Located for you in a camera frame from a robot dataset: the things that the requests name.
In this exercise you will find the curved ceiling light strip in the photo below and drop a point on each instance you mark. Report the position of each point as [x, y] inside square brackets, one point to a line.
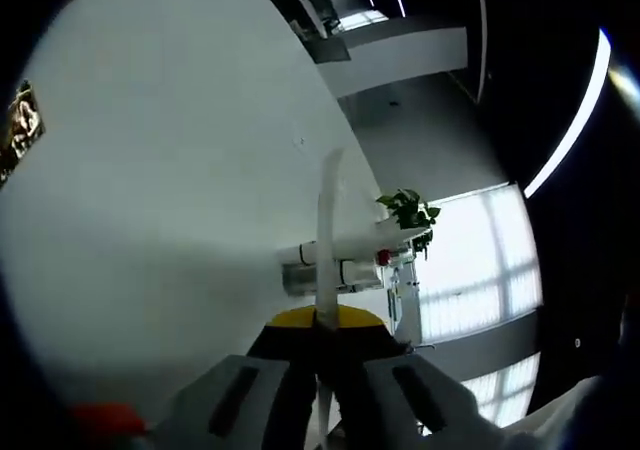
[595, 80]

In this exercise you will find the large bright window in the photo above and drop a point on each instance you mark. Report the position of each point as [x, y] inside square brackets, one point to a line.
[475, 250]

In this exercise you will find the red-lined white skincare bottle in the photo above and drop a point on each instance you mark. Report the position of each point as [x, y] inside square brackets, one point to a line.
[359, 275]

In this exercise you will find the person's left hand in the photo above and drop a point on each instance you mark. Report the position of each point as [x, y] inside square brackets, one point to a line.
[107, 418]

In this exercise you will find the small gold skincare packet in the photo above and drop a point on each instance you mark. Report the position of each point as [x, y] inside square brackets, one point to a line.
[27, 120]

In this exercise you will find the white column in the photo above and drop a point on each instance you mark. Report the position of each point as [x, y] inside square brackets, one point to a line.
[400, 60]

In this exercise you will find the green potted plant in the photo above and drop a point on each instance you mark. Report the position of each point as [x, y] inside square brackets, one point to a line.
[410, 210]

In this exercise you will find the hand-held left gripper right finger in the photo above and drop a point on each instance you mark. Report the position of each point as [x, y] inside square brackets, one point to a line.
[365, 395]

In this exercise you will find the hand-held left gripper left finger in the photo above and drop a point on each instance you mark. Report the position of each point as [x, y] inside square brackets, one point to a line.
[290, 395]

